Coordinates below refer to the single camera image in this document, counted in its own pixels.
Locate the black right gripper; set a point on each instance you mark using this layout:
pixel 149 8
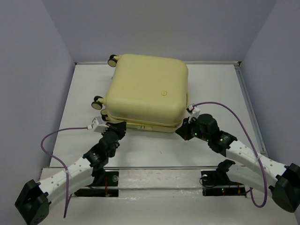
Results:
pixel 183 131

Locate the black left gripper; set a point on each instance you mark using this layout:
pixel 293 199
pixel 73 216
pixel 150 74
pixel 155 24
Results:
pixel 120 128

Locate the yellow hard-shell suitcase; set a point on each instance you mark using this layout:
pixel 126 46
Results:
pixel 147 92

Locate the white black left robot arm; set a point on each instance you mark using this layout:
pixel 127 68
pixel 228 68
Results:
pixel 36 199

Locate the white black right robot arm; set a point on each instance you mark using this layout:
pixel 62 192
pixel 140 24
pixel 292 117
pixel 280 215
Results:
pixel 280 182

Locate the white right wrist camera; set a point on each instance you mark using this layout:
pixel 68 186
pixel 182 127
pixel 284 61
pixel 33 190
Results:
pixel 194 112

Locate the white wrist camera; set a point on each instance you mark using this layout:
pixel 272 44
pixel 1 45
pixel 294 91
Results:
pixel 97 125
pixel 194 112

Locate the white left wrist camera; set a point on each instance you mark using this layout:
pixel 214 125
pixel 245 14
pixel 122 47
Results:
pixel 97 125

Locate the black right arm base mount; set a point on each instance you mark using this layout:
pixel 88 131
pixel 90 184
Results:
pixel 217 183

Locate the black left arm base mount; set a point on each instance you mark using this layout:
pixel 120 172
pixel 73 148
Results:
pixel 102 186

